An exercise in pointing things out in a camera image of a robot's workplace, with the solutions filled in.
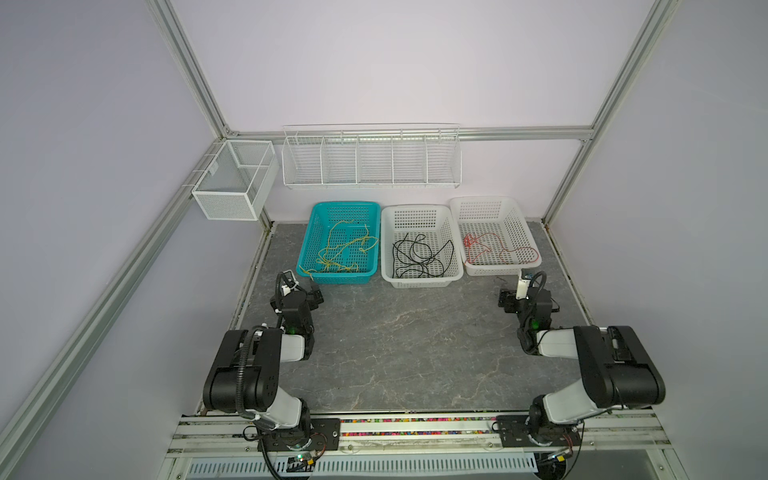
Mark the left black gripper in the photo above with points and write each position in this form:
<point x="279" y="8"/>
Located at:
<point x="313" y="298"/>

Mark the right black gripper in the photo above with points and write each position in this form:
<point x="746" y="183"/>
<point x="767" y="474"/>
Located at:
<point x="508" y="300"/>

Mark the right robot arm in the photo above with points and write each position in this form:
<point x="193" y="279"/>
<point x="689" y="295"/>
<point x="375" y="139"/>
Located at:
<point x="615" y="371"/>

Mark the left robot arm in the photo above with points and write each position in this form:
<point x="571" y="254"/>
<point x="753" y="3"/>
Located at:
<point x="244" y="378"/>

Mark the teal plastic basket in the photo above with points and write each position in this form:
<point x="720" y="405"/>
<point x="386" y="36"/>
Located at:
<point x="341" y="243"/>

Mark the right white plastic basket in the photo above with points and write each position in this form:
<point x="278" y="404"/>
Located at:
<point x="495" y="237"/>

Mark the white plastic basket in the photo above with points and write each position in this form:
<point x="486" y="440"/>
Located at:
<point x="420" y="246"/>
<point x="495" y="237"/>

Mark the middle white plastic basket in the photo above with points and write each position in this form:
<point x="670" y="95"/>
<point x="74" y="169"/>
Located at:
<point x="420" y="246"/>

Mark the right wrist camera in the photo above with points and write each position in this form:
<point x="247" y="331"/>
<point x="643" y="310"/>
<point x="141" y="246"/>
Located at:
<point x="525" y="284"/>

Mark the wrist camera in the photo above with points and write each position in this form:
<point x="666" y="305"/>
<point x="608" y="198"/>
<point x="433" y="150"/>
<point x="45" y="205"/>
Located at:
<point x="286" y="282"/>
<point x="525" y="284"/>

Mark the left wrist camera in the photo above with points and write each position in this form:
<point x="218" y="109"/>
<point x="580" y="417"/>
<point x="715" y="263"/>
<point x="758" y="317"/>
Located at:
<point x="286" y="282"/>

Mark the white mesh wall box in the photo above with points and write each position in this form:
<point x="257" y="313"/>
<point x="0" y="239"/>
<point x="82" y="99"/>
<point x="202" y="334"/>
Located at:
<point x="237" y="180"/>

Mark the white slotted cable duct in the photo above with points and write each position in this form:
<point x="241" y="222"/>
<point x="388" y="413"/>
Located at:
<point x="377" y="466"/>

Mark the front aluminium rail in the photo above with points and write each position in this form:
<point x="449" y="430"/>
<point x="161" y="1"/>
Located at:
<point x="468" y="432"/>

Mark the white wire wall shelf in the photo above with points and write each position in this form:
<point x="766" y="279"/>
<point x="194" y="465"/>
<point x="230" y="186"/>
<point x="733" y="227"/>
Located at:
<point x="389" y="155"/>

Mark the aluminium cage frame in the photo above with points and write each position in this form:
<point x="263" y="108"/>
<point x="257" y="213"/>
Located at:
<point x="34" y="414"/>

